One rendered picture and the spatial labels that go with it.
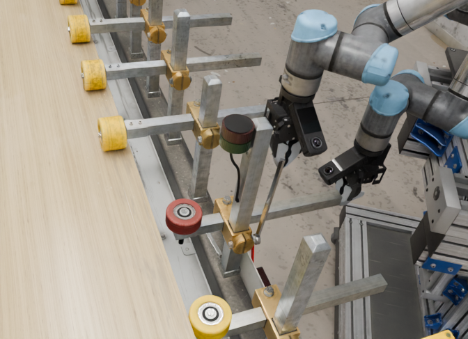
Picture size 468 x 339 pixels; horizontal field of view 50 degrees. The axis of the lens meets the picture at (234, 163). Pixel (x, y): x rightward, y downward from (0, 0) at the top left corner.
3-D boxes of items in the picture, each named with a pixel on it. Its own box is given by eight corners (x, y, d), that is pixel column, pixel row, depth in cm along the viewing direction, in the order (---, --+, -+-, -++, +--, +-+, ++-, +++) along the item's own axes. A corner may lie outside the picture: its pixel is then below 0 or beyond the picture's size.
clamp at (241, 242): (231, 209, 125) (234, 195, 121) (252, 251, 116) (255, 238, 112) (209, 213, 123) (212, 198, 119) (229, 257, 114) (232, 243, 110)
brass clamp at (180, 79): (178, 63, 150) (179, 48, 147) (191, 89, 142) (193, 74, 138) (158, 65, 148) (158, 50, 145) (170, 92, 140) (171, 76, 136)
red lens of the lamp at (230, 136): (245, 121, 97) (247, 112, 95) (258, 141, 93) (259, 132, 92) (216, 124, 95) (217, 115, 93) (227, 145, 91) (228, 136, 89)
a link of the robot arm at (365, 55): (404, 32, 95) (347, 16, 96) (398, 60, 87) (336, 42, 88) (389, 68, 100) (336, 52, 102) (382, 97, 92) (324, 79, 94)
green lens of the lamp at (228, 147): (243, 131, 99) (245, 122, 97) (255, 151, 95) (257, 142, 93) (214, 135, 96) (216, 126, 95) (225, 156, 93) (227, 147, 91)
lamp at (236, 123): (232, 191, 110) (248, 112, 95) (242, 209, 106) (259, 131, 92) (207, 195, 108) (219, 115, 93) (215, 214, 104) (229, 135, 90)
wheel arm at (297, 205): (332, 198, 132) (337, 187, 129) (338, 208, 130) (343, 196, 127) (170, 232, 117) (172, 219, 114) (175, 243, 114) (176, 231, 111)
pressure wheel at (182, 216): (191, 226, 122) (196, 193, 114) (202, 252, 117) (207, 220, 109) (159, 232, 119) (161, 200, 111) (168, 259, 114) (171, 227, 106)
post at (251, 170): (232, 263, 128) (267, 113, 96) (237, 274, 126) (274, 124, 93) (219, 266, 127) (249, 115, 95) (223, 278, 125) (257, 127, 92)
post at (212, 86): (198, 209, 149) (217, 72, 117) (202, 218, 147) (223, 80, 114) (187, 211, 148) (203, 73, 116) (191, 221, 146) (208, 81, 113)
